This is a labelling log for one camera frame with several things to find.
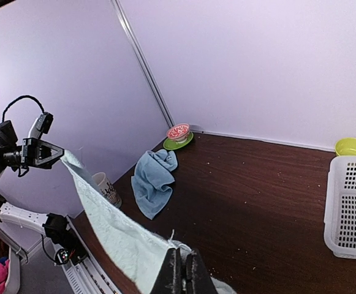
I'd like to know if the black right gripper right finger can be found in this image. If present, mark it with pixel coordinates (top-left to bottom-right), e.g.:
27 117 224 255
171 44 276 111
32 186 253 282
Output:
185 249 217 294

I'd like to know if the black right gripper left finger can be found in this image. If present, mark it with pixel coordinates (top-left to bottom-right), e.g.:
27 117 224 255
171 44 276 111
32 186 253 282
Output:
151 248 184 294

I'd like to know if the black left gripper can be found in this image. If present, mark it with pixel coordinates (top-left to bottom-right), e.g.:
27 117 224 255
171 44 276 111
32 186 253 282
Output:
20 138 64 169

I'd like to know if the mint green panda towel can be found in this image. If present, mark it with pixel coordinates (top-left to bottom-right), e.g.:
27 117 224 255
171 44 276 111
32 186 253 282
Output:
61 150 234 293

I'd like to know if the light blue towel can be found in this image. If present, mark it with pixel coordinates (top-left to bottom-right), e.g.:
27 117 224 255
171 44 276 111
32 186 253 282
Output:
131 149 178 220

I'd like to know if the white perforated plastic basket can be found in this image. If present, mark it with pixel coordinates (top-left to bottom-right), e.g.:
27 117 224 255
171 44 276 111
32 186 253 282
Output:
324 156 356 259

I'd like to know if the beige printed mug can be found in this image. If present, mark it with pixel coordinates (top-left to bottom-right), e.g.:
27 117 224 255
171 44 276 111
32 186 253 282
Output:
92 172 122 208

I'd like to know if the green saucer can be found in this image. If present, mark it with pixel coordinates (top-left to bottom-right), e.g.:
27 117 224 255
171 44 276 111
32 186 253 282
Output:
163 132 194 151

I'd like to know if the red patterned small bowl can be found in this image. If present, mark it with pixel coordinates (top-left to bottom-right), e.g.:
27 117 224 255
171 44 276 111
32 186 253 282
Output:
167 123 191 143

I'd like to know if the lime green bowl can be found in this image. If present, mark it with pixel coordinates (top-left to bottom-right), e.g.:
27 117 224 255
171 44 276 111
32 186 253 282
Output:
335 138 356 156

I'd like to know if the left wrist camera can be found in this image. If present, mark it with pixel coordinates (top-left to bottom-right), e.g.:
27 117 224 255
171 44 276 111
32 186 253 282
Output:
28 112 53 139

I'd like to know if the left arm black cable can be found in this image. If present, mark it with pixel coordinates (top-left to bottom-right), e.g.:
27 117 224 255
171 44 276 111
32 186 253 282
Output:
2 94 46 123

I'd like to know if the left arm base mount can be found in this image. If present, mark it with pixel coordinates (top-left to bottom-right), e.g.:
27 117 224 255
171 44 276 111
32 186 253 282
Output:
42 213 88 265

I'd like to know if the front aluminium rail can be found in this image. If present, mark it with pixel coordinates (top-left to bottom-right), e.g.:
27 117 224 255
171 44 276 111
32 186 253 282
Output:
61 217 121 294

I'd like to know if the left aluminium corner post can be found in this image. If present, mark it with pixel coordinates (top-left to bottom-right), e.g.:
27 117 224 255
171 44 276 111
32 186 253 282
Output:
110 0 175 127

